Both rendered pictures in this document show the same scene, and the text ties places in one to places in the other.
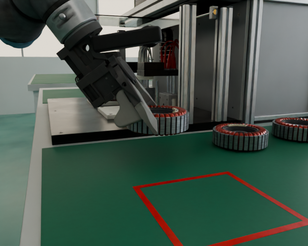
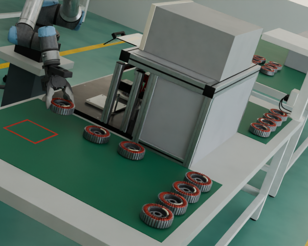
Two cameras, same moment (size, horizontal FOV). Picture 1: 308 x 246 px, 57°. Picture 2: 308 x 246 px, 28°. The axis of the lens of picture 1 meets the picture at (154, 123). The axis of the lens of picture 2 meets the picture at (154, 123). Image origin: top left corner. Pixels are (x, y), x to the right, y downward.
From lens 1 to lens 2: 2.33 m
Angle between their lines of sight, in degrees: 40
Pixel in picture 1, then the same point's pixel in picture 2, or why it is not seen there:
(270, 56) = (160, 109)
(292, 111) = (169, 151)
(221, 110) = (122, 125)
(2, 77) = (232, 12)
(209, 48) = not seen: hidden behind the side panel
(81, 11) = (49, 56)
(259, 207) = (35, 137)
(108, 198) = (16, 116)
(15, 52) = not seen: outside the picture
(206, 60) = not seen: hidden behind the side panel
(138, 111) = (45, 98)
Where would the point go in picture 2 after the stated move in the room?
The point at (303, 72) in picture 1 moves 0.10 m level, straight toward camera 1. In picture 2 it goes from (183, 130) to (161, 127)
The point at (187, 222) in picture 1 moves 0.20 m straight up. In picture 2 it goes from (16, 127) to (27, 81)
